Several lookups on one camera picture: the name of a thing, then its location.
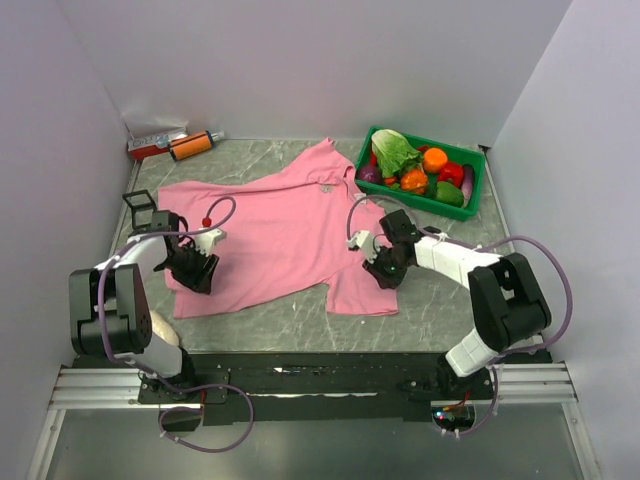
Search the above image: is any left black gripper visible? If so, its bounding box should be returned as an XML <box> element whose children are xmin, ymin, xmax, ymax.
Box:
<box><xmin>159</xmin><ymin>241</ymin><xmax>219</xmax><ymax>295</ymax></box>

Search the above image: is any pink t-shirt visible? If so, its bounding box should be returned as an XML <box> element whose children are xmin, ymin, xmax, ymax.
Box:
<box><xmin>158</xmin><ymin>139</ymin><xmax>398</xmax><ymax>319</ymax></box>

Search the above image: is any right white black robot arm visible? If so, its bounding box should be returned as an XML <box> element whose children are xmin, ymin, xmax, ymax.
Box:
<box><xmin>347</xmin><ymin>210</ymin><xmax>552</xmax><ymax>399</ymax></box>

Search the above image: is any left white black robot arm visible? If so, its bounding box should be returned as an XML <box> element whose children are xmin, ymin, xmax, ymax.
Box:
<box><xmin>69</xmin><ymin>210</ymin><xmax>226</xmax><ymax>402</ymax></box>

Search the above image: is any white daikon radish toy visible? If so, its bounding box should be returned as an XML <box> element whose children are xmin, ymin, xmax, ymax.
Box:
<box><xmin>150</xmin><ymin>310</ymin><xmax>180</xmax><ymax>347</ymax></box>

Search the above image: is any green pepper toy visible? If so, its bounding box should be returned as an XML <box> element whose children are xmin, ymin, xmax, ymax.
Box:
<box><xmin>435</xmin><ymin>181</ymin><xmax>465</xmax><ymax>208</ymax></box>

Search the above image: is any purple onion toy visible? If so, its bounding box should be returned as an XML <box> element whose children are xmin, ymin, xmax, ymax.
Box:
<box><xmin>356</xmin><ymin>164</ymin><xmax>383</xmax><ymax>184</ymax></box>

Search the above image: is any purple eggplant toy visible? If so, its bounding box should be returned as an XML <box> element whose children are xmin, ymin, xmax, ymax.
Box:
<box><xmin>460</xmin><ymin>165</ymin><xmax>475</xmax><ymax>208</ymax></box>

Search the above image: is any green lettuce toy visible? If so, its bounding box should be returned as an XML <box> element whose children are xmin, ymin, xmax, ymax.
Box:
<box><xmin>371</xmin><ymin>129</ymin><xmax>421</xmax><ymax>178</ymax></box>

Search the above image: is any orange toy fruit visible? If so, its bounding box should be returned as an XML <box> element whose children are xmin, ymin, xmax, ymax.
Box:
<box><xmin>422</xmin><ymin>147</ymin><xmax>448</xmax><ymax>174</ymax></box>

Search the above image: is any orange cylindrical bottle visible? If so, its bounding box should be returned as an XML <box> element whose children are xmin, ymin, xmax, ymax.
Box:
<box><xmin>169</xmin><ymin>130</ymin><xmax>225</xmax><ymax>162</ymax></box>

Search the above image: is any red white flat box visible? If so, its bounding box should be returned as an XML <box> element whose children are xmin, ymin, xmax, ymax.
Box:
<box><xmin>127</xmin><ymin>127</ymin><xmax>187</xmax><ymax>161</ymax></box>

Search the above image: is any green plastic bin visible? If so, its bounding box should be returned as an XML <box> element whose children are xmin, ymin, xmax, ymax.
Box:
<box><xmin>356</xmin><ymin>126</ymin><xmax>485</xmax><ymax>221</ymax></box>

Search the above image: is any clear plastic bag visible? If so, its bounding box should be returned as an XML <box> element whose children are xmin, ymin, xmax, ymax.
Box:
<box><xmin>121</xmin><ymin>102</ymin><xmax>188</xmax><ymax>137</ymax></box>

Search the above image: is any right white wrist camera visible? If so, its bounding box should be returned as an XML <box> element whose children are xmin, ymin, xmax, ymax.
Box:
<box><xmin>347</xmin><ymin>230</ymin><xmax>382</xmax><ymax>263</ymax></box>

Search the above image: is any small black square frame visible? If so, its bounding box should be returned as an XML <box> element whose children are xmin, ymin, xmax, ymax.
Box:
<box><xmin>122</xmin><ymin>189</ymin><xmax>157</xmax><ymax>232</ymax></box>

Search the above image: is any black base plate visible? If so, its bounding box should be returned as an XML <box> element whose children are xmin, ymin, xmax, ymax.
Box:
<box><xmin>72</xmin><ymin>352</ymin><xmax>551</xmax><ymax>426</ymax></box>

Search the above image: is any aluminium rail frame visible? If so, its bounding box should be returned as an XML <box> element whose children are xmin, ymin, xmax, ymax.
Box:
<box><xmin>27</xmin><ymin>362</ymin><xmax>601</xmax><ymax>480</ymax></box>

